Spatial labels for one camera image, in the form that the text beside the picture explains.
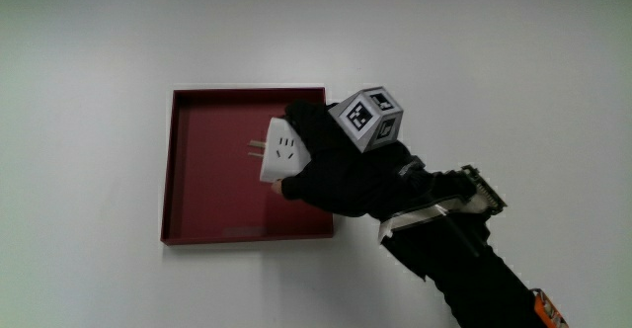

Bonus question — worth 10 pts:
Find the person's right hand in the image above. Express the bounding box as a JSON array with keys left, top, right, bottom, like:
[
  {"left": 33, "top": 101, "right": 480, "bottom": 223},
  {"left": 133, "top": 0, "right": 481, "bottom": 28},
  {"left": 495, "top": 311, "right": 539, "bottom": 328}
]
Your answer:
[{"left": 271, "top": 86, "right": 429, "bottom": 221}]

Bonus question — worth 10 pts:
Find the white socket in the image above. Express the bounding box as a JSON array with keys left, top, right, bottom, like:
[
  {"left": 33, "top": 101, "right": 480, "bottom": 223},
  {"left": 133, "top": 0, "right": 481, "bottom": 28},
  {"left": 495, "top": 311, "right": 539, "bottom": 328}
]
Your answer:
[{"left": 247, "top": 116, "right": 313, "bottom": 184}]

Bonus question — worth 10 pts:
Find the person's right forearm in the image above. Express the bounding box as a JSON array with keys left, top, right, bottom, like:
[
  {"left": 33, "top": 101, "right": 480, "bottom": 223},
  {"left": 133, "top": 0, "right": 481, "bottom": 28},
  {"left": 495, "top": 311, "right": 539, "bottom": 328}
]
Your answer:
[{"left": 377, "top": 164, "right": 570, "bottom": 328}]

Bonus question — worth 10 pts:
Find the dark red square tray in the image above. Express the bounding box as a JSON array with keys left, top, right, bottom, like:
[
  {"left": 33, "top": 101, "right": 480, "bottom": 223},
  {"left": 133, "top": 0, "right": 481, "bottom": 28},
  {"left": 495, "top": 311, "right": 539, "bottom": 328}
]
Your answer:
[{"left": 160, "top": 87, "right": 335, "bottom": 247}]

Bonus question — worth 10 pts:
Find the orange strap device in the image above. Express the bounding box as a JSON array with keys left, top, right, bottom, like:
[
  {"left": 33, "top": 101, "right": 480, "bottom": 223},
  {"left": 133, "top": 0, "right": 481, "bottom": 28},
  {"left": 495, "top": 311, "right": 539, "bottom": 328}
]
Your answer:
[{"left": 530, "top": 287, "right": 570, "bottom": 328}]

